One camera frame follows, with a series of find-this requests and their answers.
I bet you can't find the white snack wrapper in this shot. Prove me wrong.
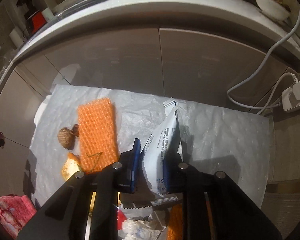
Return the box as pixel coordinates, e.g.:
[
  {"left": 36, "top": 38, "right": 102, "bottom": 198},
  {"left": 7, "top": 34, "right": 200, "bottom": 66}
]
[{"left": 141, "top": 98, "right": 183, "bottom": 197}]

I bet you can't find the orange foam fruit net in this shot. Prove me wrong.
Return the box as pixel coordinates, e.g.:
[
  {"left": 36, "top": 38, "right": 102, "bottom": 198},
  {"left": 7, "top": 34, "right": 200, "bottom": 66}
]
[{"left": 77, "top": 98, "right": 119, "bottom": 173}]

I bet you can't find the orange peel piece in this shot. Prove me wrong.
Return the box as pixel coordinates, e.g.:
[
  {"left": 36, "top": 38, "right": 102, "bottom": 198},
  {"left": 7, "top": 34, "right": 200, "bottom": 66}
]
[{"left": 61, "top": 152, "right": 82, "bottom": 181}]

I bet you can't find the brown nut shell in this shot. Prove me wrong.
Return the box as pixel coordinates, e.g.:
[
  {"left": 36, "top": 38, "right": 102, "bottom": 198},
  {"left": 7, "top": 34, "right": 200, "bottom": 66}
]
[{"left": 57, "top": 124, "right": 79, "bottom": 150}]

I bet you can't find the red kitchen appliance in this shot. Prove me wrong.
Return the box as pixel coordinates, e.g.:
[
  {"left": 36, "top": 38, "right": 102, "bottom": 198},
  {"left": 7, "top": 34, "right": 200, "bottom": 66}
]
[{"left": 24, "top": 10, "right": 47, "bottom": 35}]

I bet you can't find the white power strip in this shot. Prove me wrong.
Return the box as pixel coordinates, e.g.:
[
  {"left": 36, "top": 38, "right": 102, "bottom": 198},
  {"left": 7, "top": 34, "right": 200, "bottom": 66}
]
[{"left": 281, "top": 81, "right": 300, "bottom": 113}]

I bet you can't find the white paper towel roll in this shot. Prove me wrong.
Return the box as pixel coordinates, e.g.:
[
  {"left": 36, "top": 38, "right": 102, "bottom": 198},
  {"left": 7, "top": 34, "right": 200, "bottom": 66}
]
[{"left": 9, "top": 26, "right": 25, "bottom": 48}]

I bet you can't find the white cup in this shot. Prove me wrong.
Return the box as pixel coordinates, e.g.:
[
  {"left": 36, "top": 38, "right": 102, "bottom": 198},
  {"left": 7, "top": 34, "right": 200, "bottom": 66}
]
[{"left": 42, "top": 7, "right": 54, "bottom": 22}]

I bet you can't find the white bowl on counter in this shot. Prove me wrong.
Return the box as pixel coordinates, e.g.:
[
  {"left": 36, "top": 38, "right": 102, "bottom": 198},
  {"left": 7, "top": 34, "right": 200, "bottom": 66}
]
[{"left": 256, "top": 0, "right": 290, "bottom": 21}]

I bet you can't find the white power cable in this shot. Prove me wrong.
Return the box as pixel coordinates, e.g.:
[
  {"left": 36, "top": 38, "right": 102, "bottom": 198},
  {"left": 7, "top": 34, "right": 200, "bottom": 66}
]
[{"left": 226, "top": 6, "right": 300, "bottom": 116}]

